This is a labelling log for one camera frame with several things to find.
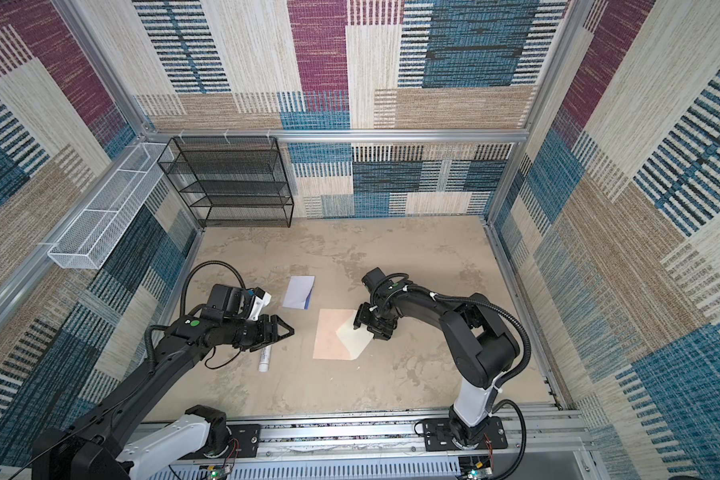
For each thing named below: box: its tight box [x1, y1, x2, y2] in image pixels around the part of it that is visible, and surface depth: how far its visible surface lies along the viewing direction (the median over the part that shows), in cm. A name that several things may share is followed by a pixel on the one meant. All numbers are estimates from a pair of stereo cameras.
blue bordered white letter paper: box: [282, 275, 316, 310], surface depth 102 cm
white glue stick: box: [258, 345, 272, 373], surface depth 87 cm
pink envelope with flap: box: [313, 309, 375, 360], surface depth 91 cm
